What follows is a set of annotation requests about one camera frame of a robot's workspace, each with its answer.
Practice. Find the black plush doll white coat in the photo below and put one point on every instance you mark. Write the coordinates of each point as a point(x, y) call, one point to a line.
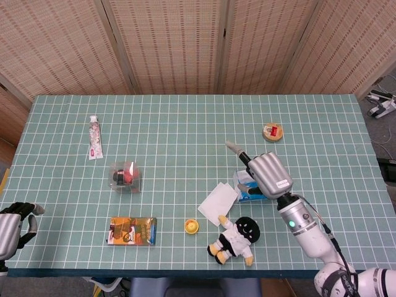
point(235, 239)

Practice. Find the red black toy car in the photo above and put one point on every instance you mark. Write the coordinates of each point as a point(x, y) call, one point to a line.
point(123, 176)

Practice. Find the clear plastic box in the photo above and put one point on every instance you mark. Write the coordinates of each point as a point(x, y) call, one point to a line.
point(136, 182)

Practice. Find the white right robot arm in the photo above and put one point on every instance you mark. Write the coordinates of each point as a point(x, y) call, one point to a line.
point(309, 235)

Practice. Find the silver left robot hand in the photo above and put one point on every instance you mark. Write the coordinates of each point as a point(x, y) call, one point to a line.
point(10, 232)

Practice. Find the white paper napkin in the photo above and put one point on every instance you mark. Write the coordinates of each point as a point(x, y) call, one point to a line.
point(218, 201)

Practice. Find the blue tissue pack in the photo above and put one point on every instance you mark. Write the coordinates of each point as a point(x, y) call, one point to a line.
point(247, 197)

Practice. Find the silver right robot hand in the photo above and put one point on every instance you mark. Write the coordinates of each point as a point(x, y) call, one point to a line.
point(272, 176)

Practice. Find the white patterned toothpaste tube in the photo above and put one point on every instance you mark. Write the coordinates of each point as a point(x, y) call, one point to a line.
point(95, 136)

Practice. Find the yellow egg tart toy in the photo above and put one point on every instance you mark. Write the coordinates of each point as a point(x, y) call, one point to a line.
point(191, 226)

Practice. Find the orange brown snack box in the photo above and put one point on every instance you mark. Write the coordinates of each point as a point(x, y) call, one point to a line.
point(131, 232)

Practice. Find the green grid tablecloth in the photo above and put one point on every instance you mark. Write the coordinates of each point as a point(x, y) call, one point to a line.
point(185, 139)

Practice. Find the woven folding screen panel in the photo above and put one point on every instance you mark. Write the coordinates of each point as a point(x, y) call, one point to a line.
point(355, 43)
point(173, 46)
point(62, 46)
point(263, 46)
point(12, 114)

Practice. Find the white black floor device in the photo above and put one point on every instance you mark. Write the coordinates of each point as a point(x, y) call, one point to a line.
point(382, 105)

